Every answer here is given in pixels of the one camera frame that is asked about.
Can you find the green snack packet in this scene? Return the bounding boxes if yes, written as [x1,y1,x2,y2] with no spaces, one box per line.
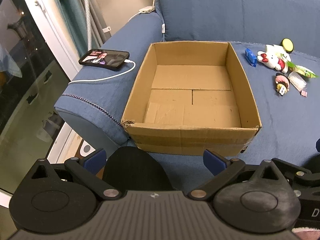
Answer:
[286,61,318,78]

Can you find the pink hat doll keychain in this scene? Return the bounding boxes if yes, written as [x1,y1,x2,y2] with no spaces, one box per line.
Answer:
[274,73,290,96]

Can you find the open cardboard box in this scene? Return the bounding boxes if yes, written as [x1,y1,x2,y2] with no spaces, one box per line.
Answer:
[121,41,262,156]

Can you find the yellow round sponge puff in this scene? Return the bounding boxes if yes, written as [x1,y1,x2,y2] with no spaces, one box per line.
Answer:
[281,38,294,54]

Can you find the white kitty plush red dress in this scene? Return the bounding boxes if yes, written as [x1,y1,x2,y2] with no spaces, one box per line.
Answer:
[257,44,291,74]

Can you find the blue tissue pack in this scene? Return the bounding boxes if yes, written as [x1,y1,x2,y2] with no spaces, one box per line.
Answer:
[245,48,257,67]

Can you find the garment steamer hose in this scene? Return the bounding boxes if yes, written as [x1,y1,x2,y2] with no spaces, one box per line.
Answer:
[76,0,94,52]

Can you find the clear plastic case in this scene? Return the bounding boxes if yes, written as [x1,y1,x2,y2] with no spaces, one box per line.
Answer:
[288,72,308,97]

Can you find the white window frame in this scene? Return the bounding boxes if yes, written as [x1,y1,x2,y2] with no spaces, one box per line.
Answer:
[25,0,81,80]

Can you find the white charging cable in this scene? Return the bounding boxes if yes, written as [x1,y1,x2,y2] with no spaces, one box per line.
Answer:
[68,58,137,85]

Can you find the blue fabric sofa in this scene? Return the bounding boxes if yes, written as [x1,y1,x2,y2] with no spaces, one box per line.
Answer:
[54,0,320,193]

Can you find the black smartphone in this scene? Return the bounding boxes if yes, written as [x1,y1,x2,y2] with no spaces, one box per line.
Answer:
[79,49,130,70]

